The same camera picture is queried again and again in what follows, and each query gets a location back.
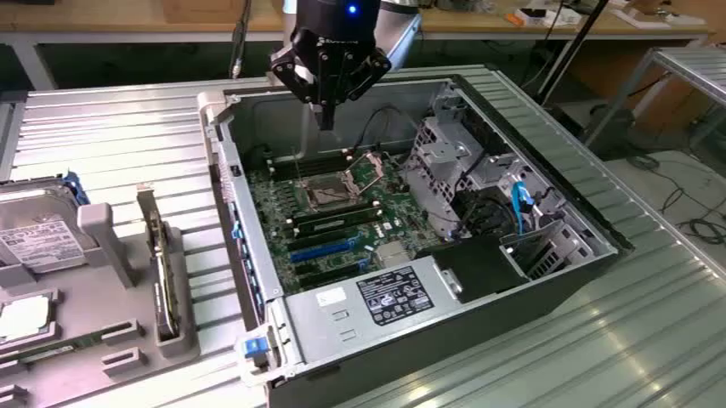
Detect silver drive cage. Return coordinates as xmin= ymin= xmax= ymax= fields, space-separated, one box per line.
xmin=403 ymin=115 xmax=546 ymax=233

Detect CPU chip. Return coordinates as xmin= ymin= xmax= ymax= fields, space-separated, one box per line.
xmin=0 ymin=295 xmax=56 ymax=339

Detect black floor cables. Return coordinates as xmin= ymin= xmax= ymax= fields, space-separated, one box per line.
xmin=616 ymin=144 xmax=726 ymax=247

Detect silver hard disk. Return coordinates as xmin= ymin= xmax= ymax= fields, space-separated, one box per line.
xmin=0 ymin=176 xmax=94 ymax=275

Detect thin locking lever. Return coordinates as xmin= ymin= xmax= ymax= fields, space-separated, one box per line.
xmin=288 ymin=145 xmax=305 ymax=188

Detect blue SATA wire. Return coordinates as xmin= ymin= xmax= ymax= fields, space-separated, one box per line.
xmin=510 ymin=181 xmax=538 ymax=237

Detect silver power supply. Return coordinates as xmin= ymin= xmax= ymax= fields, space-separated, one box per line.
xmin=281 ymin=254 xmax=465 ymax=367

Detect blue disk bracket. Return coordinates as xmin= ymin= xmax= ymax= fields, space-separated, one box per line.
xmin=58 ymin=169 xmax=93 ymax=207

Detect green loose RAM stick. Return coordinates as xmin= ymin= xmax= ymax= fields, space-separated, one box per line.
xmin=0 ymin=330 xmax=109 ymax=369

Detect black graphics card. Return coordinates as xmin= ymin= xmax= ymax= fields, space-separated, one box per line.
xmin=135 ymin=181 xmax=184 ymax=341

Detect long black expansion slot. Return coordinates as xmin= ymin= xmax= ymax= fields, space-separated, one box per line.
xmin=297 ymin=262 xmax=367 ymax=290
xmin=285 ymin=235 xmax=364 ymax=255

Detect green motherboard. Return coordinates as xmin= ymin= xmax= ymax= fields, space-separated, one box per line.
xmin=245 ymin=152 xmax=437 ymax=294

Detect wooden desk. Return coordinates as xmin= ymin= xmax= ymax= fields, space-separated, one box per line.
xmin=0 ymin=0 xmax=716 ymax=91

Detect silver chipset heatsink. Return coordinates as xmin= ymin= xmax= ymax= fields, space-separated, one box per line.
xmin=373 ymin=244 xmax=411 ymax=263

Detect black slanted pole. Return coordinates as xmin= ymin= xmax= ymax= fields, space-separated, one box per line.
xmin=535 ymin=0 xmax=611 ymax=101

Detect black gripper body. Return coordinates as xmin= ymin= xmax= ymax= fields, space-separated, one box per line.
xmin=291 ymin=0 xmax=381 ymax=104

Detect black power wire bundle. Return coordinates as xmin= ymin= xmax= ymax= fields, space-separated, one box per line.
xmin=452 ymin=189 xmax=515 ymax=239

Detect silver disk bay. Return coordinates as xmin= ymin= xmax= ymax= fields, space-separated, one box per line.
xmin=496 ymin=218 xmax=603 ymax=282

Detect thin cable with plug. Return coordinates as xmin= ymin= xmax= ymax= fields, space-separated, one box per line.
xmin=229 ymin=42 xmax=245 ymax=80

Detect metal socket cover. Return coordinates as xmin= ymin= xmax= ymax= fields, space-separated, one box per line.
xmin=341 ymin=151 xmax=387 ymax=195

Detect RAM stick in slot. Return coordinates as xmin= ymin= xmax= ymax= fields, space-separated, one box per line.
xmin=293 ymin=211 xmax=381 ymax=238

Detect CPU socket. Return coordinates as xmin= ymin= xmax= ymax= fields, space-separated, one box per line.
xmin=299 ymin=176 xmax=356 ymax=213

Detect black plastic shroud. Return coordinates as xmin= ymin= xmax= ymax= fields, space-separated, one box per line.
xmin=416 ymin=235 xmax=532 ymax=303

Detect black open PC case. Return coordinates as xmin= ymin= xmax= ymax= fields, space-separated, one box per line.
xmin=195 ymin=72 xmax=635 ymax=408

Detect black looped wire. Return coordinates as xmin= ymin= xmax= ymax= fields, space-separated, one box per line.
xmin=353 ymin=105 xmax=420 ymax=156

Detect black RAM slot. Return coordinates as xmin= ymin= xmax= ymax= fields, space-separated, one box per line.
xmin=291 ymin=201 xmax=379 ymax=225
xmin=269 ymin=158 xmax=351 ymax=178
xmin=267 ymin=151 xmax=348 ymax=169

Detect black equipment box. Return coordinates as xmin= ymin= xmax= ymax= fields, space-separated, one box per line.
xmin=552 ymin=99 xmax=636 ymax=158

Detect metal frame table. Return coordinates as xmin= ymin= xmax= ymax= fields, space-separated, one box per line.
xmin=580 ymin=46 xmax=726 ymax=148

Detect white paper stack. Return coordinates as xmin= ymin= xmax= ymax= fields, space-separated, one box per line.
xmin=608 ymin=6 xmax=674 ymax=30

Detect white flat box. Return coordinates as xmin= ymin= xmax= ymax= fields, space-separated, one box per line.
xmin=540 ymin=10 xmax=584 ymax=27

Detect grey parts rack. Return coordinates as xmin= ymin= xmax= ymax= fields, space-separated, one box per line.
xmin=0 ymin=202 xmax=200 ymax=408

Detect orange white small box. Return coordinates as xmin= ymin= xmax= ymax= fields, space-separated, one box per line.
xmin=506 ymin=11 xmax=546 ymax=29

